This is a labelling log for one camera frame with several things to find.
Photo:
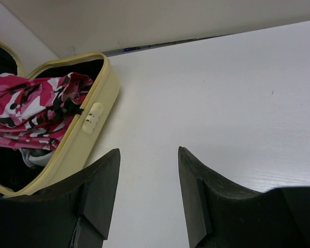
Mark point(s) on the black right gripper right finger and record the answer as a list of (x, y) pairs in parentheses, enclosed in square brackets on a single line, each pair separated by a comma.
[(221, 213)]

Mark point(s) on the pale yellow hard-shell suitcase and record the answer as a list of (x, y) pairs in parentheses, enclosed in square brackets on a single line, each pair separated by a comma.
[(16, 178)]

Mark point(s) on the pink camouflage garment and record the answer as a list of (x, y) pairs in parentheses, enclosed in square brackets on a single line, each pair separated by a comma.
[(36, 113)]

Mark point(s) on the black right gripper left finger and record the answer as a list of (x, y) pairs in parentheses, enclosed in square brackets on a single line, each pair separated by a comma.
[(75, 212)]

